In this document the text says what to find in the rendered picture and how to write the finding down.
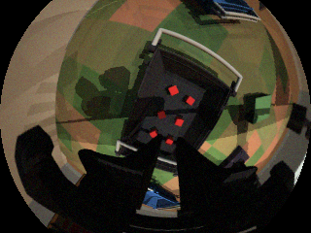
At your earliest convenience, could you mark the small green block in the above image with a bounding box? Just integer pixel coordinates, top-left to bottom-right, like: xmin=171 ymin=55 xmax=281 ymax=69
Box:
xmin=245 ymin=93 xmax=272 ymax=125

